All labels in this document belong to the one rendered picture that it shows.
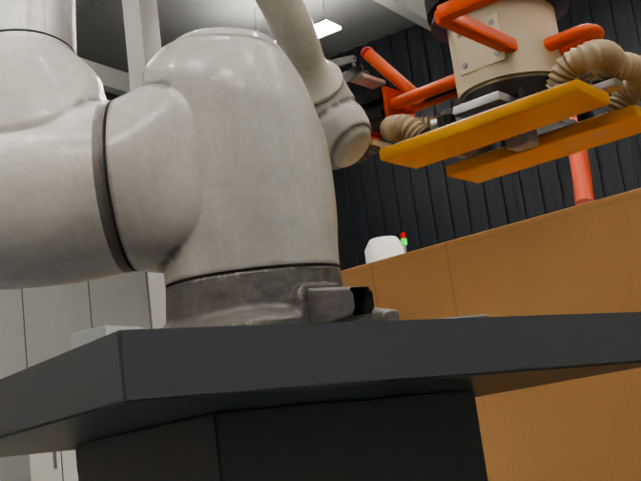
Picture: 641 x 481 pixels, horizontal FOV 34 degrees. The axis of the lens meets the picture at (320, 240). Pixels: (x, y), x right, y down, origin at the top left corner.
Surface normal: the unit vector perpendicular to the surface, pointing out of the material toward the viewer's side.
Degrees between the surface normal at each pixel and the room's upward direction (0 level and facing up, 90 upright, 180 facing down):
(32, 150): 77
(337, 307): 93
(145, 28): 90
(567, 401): 90
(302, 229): 101
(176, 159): 94
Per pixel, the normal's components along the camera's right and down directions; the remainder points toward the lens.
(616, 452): -0.65, -0.07
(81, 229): 0.14, 0.42
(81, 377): -0.81, -0.02
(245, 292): -0.05, -0.21
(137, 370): 0.57, -0.24
